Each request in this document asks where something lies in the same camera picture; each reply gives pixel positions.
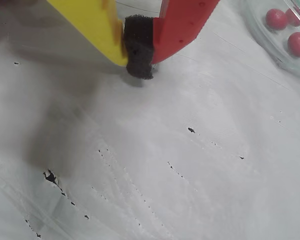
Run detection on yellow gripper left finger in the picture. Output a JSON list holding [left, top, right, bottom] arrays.
[[46, 0, 129, 67]]

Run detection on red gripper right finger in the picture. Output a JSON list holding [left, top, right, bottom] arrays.
[[123, 0, 221, 80]]

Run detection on red ball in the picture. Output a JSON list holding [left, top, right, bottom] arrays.
[[265, 8, 288, 31], [287, 31, 300, 58], [284, 7, 300, 28]]

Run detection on small clear glass bowl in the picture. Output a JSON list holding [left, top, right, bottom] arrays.
[[247, 0, 300, 78]]

